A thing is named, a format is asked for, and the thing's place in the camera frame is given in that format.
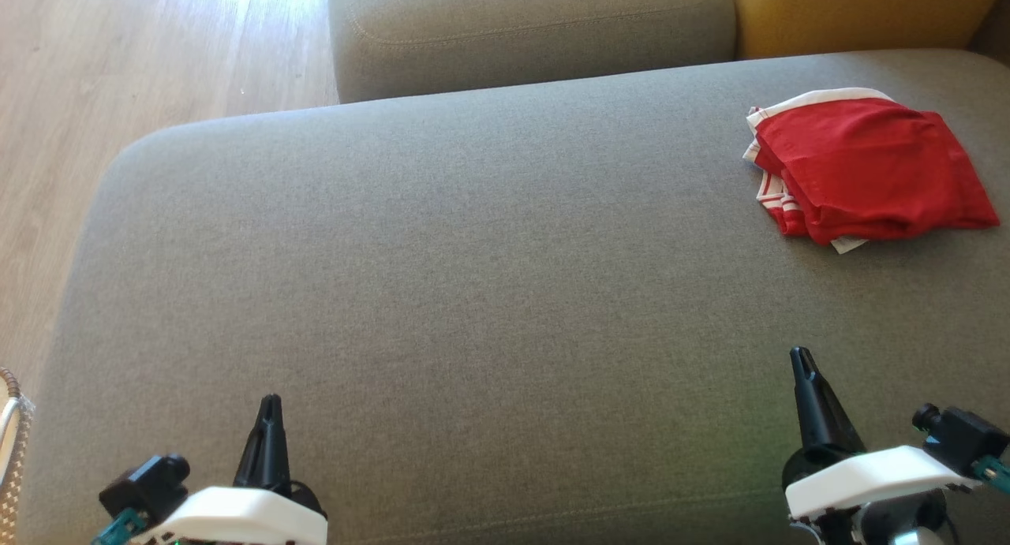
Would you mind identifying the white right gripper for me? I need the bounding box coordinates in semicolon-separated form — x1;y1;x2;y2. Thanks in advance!
781;346;985;524

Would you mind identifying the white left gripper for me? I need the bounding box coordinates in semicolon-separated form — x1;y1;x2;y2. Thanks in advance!
136;395;329;545

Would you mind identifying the red jersey with black lettering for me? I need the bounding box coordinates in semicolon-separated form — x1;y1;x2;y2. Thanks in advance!
742;88;1001;256

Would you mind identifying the large grey sofa seat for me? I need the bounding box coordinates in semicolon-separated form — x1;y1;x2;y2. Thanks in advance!
16;48;1010;545

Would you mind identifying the large yellow sofa backrest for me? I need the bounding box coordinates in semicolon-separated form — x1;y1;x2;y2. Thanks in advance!
726;0;1010;61

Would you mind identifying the grey sofa seat cushion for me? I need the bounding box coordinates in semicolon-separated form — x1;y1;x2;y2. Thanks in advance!
326;0;739;104

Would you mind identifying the left camera cable teal plug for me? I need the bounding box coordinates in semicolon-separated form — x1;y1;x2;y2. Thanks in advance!
89;507;149;545

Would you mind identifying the camera cable teal plug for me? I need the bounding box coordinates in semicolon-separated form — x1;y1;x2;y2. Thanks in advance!
971;454;1010;496
89;507;149;545

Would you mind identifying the right camera cable teal plug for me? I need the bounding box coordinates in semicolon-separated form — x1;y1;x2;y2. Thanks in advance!
971;454;1010;496

